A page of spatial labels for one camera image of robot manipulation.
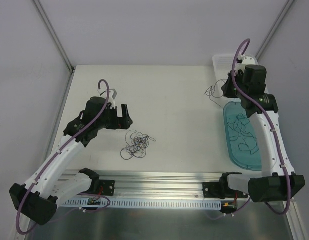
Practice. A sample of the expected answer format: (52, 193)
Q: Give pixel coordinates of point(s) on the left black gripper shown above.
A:
(120, 120)

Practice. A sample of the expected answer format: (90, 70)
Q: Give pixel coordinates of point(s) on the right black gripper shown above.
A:
(229, 87)

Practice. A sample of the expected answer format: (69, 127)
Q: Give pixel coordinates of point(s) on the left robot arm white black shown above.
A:
(39, 197)

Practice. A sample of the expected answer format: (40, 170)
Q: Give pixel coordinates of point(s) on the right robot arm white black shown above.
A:
(278, 180)

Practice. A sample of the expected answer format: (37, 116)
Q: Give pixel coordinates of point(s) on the white perforated plastic basket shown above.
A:
(222, 64)

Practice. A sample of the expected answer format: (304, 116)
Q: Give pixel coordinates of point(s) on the teal transparent plastic tray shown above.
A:
(242, 143)

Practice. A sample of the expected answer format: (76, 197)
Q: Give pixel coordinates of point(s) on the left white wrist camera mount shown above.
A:
(112, 96)

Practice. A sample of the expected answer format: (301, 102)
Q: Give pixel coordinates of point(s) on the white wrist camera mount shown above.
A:
(112, 96)
(243, 60)

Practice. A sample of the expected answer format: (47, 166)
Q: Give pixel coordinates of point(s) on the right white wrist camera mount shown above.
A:
(243, 60)

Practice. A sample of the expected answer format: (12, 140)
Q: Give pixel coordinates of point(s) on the aluminium mounting rail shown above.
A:
(141, 178)

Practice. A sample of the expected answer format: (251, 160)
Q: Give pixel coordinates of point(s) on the left aluminium frame post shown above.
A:
(51, 30)

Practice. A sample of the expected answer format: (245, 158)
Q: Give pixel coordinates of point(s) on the aluminium frame post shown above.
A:
(274, 28)
(51, 30)

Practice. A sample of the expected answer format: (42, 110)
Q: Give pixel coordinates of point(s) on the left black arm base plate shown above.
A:
(102, 187)

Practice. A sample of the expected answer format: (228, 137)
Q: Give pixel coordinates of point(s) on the white slotted cable duct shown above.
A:
(173, 204)

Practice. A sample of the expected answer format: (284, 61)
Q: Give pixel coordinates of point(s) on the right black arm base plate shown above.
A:
(221, 190)

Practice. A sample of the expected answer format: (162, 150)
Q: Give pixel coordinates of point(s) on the right aluminium frame post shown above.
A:
(274, 28)

